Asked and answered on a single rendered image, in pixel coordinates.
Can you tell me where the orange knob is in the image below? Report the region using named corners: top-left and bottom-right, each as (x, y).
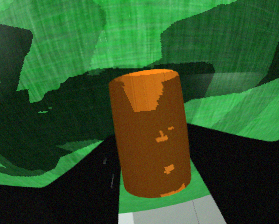
top-left (108, 69), bottom-right (192, 198)

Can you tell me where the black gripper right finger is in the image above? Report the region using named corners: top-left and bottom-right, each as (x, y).
top-left (187, 123), bottom-right (279, 224)

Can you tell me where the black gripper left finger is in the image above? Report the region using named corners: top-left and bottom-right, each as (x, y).
top-left (0, 133), bottom-right (120, 224)

